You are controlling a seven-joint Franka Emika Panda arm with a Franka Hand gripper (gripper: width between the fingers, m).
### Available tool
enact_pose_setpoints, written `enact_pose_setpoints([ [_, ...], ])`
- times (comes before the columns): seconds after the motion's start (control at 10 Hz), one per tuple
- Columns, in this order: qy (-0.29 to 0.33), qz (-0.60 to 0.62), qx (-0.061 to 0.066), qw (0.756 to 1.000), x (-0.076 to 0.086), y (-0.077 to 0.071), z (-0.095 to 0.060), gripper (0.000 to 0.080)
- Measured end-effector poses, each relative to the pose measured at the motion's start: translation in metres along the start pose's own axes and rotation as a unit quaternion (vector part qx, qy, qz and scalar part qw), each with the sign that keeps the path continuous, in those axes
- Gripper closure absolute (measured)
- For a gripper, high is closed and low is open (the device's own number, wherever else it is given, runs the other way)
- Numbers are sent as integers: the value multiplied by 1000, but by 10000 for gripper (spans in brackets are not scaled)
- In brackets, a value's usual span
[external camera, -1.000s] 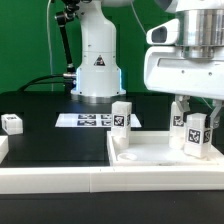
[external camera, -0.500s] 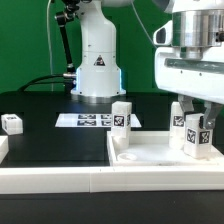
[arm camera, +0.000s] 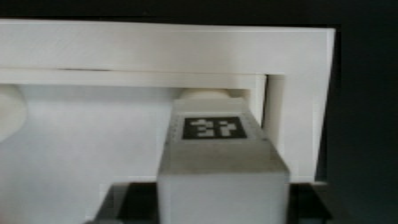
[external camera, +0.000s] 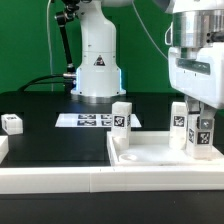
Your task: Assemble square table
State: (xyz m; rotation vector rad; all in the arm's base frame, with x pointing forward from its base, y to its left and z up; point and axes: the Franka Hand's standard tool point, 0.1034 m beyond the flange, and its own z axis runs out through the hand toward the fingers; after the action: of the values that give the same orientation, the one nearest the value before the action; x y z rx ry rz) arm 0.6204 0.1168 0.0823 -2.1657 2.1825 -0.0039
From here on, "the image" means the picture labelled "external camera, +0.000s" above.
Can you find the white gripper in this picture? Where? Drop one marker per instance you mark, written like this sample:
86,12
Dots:
201,79

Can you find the white square table top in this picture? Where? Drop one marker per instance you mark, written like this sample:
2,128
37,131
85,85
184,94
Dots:
150,148

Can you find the white u-shaped obstacle fence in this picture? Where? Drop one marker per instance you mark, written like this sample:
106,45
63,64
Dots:
110,178

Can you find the white base marker plate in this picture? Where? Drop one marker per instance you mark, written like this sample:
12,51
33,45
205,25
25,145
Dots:
83,120

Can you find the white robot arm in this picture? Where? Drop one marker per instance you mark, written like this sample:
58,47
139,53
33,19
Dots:
195,56

